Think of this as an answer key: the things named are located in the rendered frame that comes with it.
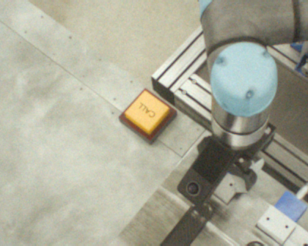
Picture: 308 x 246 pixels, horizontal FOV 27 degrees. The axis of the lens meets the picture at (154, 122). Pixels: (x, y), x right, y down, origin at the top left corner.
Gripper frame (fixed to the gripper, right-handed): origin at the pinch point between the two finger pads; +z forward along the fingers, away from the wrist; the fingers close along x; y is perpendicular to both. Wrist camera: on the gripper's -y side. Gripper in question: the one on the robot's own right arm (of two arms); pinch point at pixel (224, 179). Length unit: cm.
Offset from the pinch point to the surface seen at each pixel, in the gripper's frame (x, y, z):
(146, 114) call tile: 20.2, 3.2, 7.5
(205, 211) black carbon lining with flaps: -0.6, -5.6, 2.5
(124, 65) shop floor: 67, 37, 91
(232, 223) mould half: -5.1, -4.5, 2.1
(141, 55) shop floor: 65, 44, 91
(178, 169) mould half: 7.5, -2.7, 2.1
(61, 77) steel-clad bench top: 40.1, 0.1, 11.2
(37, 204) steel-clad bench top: 25.6, -21.8, 11.2
